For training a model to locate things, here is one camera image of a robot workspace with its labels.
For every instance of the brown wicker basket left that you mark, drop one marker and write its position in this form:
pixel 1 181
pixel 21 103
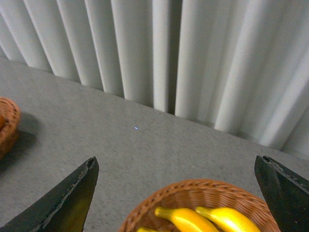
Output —
pixel 11 114

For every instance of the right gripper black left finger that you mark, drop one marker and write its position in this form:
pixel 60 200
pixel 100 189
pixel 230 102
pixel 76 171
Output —
pixel 64 208

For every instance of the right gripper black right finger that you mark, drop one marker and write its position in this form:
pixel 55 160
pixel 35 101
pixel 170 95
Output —
pixel 285 192

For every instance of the brown wicker basket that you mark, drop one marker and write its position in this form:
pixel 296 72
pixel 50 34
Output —
pixel 11 114
pixel 199 192

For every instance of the yellow plastic banana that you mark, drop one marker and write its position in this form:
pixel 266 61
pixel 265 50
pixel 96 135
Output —
pixel 228 219
pixel 185 219

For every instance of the yellow banana in basket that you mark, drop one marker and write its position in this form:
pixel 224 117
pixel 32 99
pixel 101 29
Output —
pixel 144 229

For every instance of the brown wicker basket right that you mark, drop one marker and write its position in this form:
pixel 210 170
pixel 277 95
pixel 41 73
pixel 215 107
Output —
pixel 199 192

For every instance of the pale pleated curtain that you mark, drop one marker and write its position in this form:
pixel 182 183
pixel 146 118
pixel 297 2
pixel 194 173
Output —
pixel 238 66

